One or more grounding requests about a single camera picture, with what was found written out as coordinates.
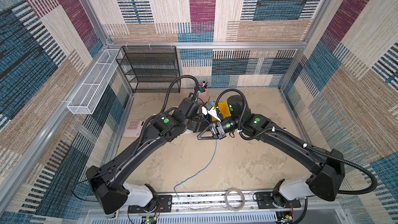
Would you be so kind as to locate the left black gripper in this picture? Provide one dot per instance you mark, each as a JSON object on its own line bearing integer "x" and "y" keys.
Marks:
{"x": 194, "y": 125}

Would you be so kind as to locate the black mesh shelf rack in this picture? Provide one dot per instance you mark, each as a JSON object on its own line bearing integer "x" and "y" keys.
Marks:
{"x": 149, "y": 68}

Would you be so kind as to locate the yellow plastic bin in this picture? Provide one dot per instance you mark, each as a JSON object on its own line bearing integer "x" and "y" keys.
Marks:
{"x": 224, "y": 109}

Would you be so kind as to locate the clear tubing coil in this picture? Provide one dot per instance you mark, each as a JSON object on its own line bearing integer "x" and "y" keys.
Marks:
{"x": 234, "y": 199}

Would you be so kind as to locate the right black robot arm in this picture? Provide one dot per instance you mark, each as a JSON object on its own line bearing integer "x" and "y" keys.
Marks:
{"x": 326, "y": 168}

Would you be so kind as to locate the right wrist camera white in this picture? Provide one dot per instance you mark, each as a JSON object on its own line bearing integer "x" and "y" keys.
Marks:
{"x": 211, "y": 112}

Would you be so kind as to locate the white wire mesh basket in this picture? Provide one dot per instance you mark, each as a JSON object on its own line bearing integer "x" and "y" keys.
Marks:
{"x": 89, "y": 93}

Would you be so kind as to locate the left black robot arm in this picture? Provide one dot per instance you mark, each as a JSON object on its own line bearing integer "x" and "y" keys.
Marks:
{"x": 108, "y": 182}

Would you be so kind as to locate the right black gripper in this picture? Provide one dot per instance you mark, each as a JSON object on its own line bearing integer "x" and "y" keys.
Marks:
{"x": 217, "y": 130}

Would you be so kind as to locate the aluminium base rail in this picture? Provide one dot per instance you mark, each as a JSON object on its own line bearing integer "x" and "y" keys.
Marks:
{"x": 208, "y": 207}

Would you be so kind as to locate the pink pen cup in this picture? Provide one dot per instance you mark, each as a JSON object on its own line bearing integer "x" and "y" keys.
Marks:
{"x": 203, "y": 94}

